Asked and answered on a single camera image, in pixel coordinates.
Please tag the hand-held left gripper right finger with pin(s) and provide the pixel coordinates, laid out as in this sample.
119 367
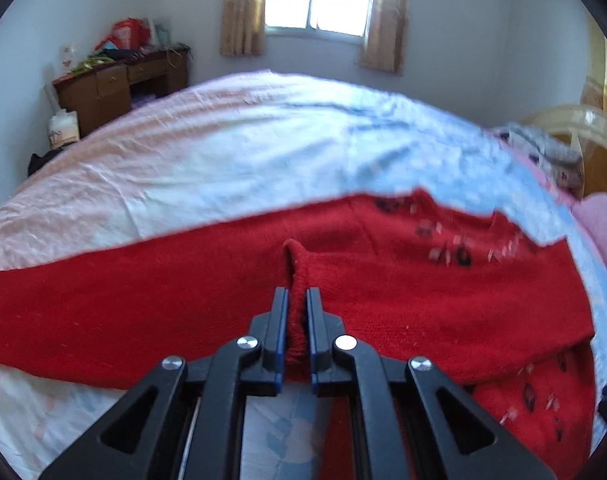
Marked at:
312 320

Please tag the dark wooden desk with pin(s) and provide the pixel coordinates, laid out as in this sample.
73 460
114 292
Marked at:
108 95

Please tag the yellow striped curtain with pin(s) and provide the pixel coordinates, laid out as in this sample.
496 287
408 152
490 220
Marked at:
606 85

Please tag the pink floral pillow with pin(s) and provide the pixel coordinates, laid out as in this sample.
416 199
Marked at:
606 230

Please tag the white tissue pack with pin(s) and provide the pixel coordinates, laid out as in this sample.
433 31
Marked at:
63 130

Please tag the green cloth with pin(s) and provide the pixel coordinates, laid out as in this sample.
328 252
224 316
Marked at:
91 64

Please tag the bed with patterned sheet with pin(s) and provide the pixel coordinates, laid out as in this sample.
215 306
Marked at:
233 150

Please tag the cream wooden headboard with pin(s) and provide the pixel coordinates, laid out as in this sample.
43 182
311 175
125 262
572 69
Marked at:
601 160

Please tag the white plastic bottle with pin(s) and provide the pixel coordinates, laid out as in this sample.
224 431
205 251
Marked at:
67 57

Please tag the red knitted sweater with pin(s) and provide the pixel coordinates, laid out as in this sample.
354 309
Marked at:
133 300

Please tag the beige patterned curtain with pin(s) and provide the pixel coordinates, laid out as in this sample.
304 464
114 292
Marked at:
386 20
241 10

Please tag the grey patterned pillow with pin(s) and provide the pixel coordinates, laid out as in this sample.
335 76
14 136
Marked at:
548 152

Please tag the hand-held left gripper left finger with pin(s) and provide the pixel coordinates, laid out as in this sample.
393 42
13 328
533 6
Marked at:
282 320

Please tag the red plastic bag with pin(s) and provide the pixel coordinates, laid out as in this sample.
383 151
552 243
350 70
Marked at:
126 35

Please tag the pale green plastic bag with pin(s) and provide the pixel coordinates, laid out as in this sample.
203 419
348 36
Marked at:
161 34

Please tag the black bag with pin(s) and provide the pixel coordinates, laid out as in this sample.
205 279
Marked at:
43 160

